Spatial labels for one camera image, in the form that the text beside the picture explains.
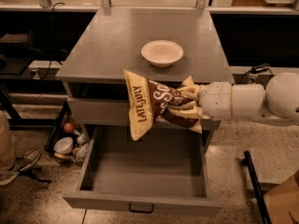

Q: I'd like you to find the white crumpled item in basket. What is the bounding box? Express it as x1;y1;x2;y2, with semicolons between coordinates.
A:
73;143;89;159

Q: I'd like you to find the black metal bar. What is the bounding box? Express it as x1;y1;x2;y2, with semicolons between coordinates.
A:
243;151;272;224

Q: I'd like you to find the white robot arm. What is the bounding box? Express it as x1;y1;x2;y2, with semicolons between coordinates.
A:
168;73;299;126

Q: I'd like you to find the person's beige trouser leg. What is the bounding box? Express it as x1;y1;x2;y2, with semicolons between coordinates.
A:
0;111;16;171

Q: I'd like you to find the open grey bottom drawer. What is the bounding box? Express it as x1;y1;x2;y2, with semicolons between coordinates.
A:
64;126;221;217

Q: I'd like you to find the black cable left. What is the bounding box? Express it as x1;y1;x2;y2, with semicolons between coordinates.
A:
29;1;70;80

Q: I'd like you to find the black bottom drawer handle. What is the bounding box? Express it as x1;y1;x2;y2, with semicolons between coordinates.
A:
128;203;155;214

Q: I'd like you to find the person's sneaker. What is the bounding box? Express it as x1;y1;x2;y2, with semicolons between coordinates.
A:
0;149;41;186

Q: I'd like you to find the brown chip bag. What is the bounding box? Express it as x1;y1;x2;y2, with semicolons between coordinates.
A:
124;70;202;141

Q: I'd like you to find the cardboard box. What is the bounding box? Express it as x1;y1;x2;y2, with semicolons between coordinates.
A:
263;170;299;224

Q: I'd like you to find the black power adapter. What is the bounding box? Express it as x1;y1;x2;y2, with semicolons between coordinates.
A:
250;63;270;74

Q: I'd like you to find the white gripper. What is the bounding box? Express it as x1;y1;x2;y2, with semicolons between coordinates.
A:
169;82;232;120

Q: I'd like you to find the red apple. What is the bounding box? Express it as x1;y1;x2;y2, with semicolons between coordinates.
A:
64;122;76;133

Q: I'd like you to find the white bowl in basket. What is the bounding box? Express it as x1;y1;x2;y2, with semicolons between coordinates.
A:
53;137;73;154

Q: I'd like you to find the small can in basket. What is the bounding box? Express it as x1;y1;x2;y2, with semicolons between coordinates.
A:
77;133;87;146

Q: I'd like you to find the white bowl on counter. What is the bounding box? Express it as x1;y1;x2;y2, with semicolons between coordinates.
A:
141;40;184;67

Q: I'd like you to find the closed grey upper drawer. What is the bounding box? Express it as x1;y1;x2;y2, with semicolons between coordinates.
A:
66;97;222;132

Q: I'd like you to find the grey drawer cabinet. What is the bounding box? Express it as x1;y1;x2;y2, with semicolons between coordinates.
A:
55;7;236;217

